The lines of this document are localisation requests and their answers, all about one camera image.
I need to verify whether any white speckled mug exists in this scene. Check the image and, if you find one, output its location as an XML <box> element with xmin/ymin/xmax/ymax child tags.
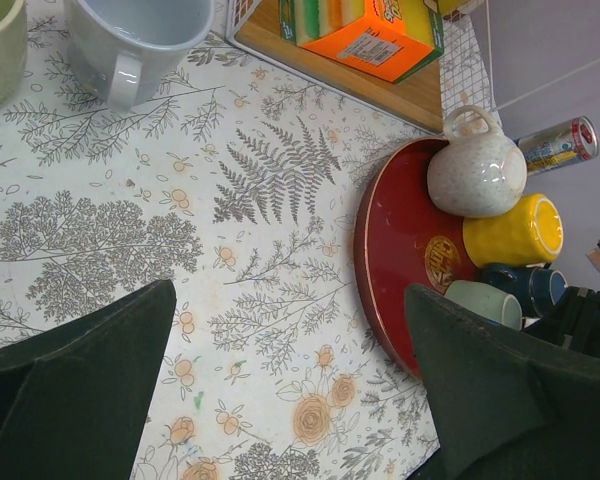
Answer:
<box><xmin>427</xmin><ymin>105</ymin><xmax>527</xmax><ymax>218</ymax></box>

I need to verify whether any white wire wooden shelf rack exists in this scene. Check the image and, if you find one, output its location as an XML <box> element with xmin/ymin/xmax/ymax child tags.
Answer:
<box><xmin>224</xmin><ymin>0</ymin><xmax>600</xmax><ymax>133</ymax></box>

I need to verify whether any red white drink can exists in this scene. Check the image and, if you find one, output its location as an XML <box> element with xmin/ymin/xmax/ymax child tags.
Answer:
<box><xmin>514</xmin><ymin>116</ymin><xmax>599</xmax><ymax>176</ymax></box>

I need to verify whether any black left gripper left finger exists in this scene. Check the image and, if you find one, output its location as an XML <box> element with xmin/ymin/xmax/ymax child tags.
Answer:
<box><xmin>0</xmin><ymin>280</ymin><xmax>176</xmax><ymax>479</ymax></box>

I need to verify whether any white ribbed mug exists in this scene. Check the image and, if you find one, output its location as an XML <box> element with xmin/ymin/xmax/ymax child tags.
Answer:
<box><xmin>63</xmin><ymin>0</ymin><xmax>215</xmax><ymax>112</ymax></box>

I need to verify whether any floral table mat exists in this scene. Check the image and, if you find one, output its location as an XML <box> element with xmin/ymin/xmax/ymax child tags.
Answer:
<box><xmin>0</xmin><ymin>1</ymin><xmax>438</xmax><ymax>479</ymax></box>

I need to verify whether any red round tray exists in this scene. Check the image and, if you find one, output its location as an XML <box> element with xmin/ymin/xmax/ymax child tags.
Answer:
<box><xmin>354</xmin><ymin>137</ymin><xmax>479</xmax><ymax>376</ymax></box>

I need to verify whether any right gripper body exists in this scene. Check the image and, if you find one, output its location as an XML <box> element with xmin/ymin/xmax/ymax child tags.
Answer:
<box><xmin>523</xmin><ymin>287</ymin><xmax>600</xmax><ymax>359</ymax></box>

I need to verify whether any dark blue mug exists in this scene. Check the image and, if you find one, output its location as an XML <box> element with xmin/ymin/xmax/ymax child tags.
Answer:
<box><xmin>480</xmin><ymin>263</ymin><xmax>568</xmax><ymax>318</ymax></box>

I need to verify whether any pale green tall mug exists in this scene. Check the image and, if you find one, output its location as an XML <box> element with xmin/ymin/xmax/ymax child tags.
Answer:
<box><xmin>0</xmin><ymin>0</ymin><xmax>27</xmax><ymax>104</ymax></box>

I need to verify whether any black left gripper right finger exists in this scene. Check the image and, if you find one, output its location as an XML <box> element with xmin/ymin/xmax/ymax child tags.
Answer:
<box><xmin>405</xmin><ymin>285</ymin><xmax>600</xmax><ymax>479</ymax></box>

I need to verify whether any light green mug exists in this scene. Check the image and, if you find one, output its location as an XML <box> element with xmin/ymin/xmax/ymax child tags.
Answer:
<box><xmin>444</xmin><ymin>280</ymin><xmax>522</xmax><ymax>331</ymax></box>

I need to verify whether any yellow mug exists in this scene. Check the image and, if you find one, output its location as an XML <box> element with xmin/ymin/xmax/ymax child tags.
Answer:
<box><xmin>463</xmin><ymin>193</ymin><xmax>564</xmax><ymax>268</ymax></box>

